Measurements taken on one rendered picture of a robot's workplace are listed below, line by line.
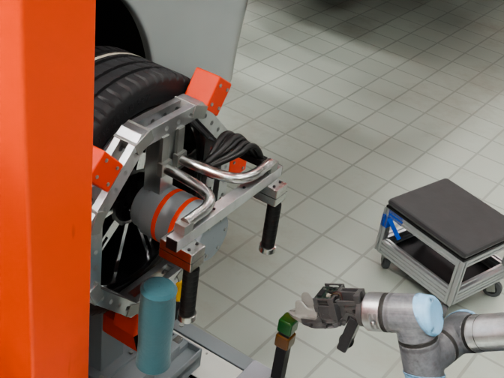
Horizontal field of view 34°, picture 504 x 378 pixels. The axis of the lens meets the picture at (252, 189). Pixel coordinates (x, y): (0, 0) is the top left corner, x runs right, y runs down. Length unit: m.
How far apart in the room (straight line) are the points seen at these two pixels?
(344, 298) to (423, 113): 2.84
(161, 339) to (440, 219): 1.45
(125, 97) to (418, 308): 0.80
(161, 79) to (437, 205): 1.57
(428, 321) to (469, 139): 2.78
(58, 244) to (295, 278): 1.84
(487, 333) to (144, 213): 0.84
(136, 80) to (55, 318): 0.59
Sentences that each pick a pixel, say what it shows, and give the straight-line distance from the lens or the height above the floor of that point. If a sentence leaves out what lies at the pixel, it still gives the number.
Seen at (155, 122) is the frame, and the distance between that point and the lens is 1.88.
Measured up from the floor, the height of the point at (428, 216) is 0.34.
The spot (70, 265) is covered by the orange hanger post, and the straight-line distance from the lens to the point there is 1.59.
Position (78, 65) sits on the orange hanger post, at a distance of 1.39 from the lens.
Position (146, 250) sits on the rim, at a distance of 2.27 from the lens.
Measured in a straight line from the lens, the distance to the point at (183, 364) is 2.62.
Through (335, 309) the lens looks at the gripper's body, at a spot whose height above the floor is 0.79.
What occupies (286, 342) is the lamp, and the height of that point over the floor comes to 0.60.
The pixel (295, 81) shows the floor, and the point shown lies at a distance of 4.78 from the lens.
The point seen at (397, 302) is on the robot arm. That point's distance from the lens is 1.88.
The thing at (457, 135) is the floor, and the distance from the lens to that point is 4.56.
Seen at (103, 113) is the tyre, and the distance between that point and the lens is 1.86.
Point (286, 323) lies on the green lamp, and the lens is 2.07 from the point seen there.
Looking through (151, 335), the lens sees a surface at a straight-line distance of 2.05.
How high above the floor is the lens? 2.04
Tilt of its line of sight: 33 degrees down
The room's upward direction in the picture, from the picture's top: 8 degrees clockwise
